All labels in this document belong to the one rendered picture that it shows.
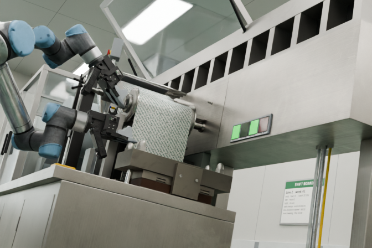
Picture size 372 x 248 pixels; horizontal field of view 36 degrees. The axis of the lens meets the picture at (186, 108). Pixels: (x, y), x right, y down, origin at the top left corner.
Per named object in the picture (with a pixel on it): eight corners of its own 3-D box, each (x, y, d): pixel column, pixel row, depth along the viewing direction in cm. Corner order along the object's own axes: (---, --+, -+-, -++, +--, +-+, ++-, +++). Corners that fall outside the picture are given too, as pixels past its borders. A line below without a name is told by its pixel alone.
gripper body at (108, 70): (125, 78, 221) (108, 52, 220) (108, 89, 217) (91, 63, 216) (119, 82, 228) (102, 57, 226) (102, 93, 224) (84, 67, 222)
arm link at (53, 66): (34, 47, 214) (58, 30, 214) (46, 58, 224) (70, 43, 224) (44, 62, 211) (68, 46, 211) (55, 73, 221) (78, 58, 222)
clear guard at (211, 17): (104, 7, 322) (105, 6, 322) (150, 82, 327) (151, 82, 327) (185, -79, 230) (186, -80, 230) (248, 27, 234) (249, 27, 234)
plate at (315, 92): (61, 182, 426) (71, 144, 435) (96, 191, 437) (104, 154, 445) (344, 115, 153) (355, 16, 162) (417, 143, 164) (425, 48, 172)
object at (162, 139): (124, 159, 213) (134, 113, 218) (179, 175, 221) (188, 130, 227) (124, 159, 212) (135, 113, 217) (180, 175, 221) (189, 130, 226)
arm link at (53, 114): (38, 124, 204) (44, 102, 207) (67, 133, 209) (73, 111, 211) (43, 121, 197) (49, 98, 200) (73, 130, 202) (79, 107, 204)
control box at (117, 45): (106, 58, 287) (110, 41, 289) (118, 62, 288) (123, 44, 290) (107, 54, 280) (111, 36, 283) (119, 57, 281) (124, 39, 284)
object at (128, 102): (131, 93, 220) (125, 112, 219) (136, 94, 221) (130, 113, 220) (125, 94, 227) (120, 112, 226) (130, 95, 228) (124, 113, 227)
